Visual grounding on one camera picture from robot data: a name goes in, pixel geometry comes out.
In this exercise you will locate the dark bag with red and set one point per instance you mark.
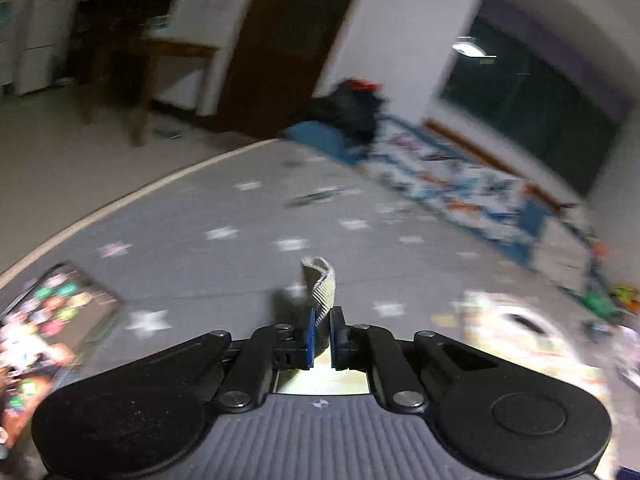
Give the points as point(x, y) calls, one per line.
point(352, 105)

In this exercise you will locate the white cabinet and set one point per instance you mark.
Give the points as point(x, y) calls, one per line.
point(30, 35)

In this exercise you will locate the colourful picture book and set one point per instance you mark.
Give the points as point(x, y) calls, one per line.
point(45, 330)

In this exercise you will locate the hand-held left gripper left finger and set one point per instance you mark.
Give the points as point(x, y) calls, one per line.
point(310, 335)

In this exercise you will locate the brown wooden wall rail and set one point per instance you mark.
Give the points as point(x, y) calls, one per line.
point(480, 147)

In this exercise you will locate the patterned blue blanket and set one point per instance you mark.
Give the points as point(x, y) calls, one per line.
point(320, 136)

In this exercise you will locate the grey star print tablecloth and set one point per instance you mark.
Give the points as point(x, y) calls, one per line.
point(200, 200)

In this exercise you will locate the brown wooden door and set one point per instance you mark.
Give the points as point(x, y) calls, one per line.
point(280, 45)

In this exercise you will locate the dark window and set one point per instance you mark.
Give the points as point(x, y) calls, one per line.
point(530, 105)

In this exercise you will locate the brown wooden table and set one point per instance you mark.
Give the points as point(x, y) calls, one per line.
point(145, 70)

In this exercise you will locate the pile of small plush toys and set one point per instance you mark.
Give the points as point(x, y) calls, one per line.
point(617, 295)

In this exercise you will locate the grey pillow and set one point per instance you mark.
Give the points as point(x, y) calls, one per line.
point(562, 252)

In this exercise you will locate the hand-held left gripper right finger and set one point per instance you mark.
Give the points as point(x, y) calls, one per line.
point(336, 335)

